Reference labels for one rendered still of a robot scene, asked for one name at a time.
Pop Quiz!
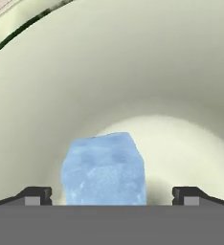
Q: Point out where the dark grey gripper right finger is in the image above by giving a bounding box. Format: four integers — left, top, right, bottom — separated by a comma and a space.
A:
171, 186, 224, 207

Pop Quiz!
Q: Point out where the cream white ice bowl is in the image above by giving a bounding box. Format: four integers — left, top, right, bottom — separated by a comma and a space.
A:
0, 0, 224, 207

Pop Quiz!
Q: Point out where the pale blue ice cube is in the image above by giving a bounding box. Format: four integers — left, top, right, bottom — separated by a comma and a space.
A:
59, 131, 148, 207

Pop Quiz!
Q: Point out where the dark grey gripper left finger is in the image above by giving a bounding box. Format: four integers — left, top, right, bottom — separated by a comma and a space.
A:
0, 186, 54, 207

